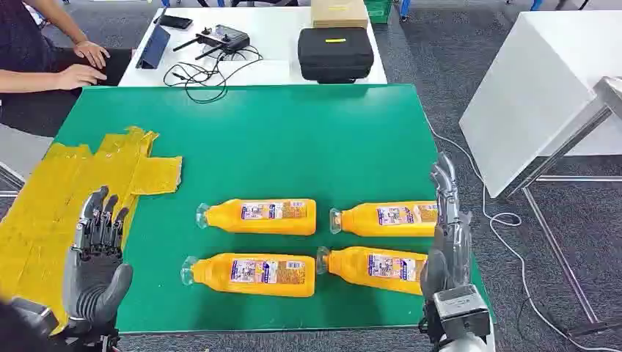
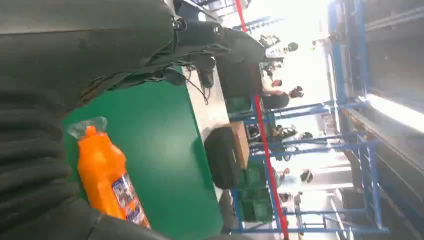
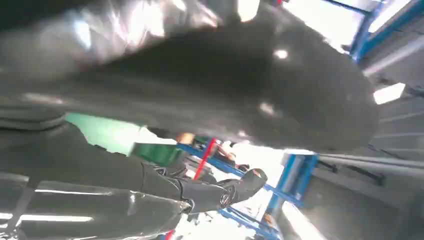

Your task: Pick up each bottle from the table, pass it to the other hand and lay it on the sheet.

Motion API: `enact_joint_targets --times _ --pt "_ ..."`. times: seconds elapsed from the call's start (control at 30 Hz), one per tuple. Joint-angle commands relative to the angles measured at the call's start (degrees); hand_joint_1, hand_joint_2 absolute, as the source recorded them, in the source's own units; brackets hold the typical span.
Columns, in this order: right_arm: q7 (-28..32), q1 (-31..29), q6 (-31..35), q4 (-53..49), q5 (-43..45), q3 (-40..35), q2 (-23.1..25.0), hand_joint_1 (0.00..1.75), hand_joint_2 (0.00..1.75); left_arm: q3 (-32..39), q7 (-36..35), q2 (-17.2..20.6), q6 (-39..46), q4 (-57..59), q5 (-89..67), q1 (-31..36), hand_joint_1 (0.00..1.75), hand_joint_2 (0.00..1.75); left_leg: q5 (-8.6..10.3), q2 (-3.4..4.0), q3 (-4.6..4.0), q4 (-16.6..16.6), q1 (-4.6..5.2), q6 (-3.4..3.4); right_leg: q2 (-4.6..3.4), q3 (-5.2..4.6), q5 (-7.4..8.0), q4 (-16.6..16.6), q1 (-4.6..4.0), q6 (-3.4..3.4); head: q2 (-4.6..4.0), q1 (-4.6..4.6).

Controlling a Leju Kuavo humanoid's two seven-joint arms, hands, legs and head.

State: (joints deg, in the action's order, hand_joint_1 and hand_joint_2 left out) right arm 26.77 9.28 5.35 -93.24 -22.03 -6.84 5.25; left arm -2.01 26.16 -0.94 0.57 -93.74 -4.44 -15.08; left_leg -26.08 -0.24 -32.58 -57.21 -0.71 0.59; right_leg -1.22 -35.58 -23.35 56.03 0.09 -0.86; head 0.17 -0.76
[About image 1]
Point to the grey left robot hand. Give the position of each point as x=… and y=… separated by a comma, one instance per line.
x=92, y=282

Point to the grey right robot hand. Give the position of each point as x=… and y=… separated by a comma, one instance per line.
x=454, y=248

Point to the orange drink bottle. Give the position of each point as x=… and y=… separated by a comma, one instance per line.
x=362, y=221
x=347, y=265
x=214, y=277
x=228, y=218

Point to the grey bench with steel leg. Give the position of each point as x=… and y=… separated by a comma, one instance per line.
x=19, y=146

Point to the white side table top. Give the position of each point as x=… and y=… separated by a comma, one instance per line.
x=529, y=97

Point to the green table mat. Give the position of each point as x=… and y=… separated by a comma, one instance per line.
x=291, y=146

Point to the person's right hand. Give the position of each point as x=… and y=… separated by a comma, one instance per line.
x=80, y=76

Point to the person's hand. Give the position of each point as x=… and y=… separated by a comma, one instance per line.
x=80, y=76
x=92, y=52

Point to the black carrying case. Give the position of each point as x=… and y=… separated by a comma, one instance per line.
x=335, y=53

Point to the person's left hand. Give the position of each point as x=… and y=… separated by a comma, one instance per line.
x=92, y=52

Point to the dark tablet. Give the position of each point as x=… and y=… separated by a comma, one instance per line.
x=154, y=47

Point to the green crate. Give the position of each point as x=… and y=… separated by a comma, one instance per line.
x=378, y=9

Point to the person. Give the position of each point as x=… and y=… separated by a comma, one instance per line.
x=19, y=39

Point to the cardboard box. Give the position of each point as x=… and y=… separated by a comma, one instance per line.
x=339, y=13

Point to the black phone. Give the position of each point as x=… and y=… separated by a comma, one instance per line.
x=175, y=22

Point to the black remote controller with antennas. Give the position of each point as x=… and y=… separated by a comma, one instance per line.
x=228, y=38

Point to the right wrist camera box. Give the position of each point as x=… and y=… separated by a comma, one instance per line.
x=461, y=308

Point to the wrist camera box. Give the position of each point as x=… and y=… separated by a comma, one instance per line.
x=34, y=316
x=461, y=308

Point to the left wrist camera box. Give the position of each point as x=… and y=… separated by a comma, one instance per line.
x=34, y=316

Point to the steel table frame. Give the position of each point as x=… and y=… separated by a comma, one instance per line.
x=563, y=146

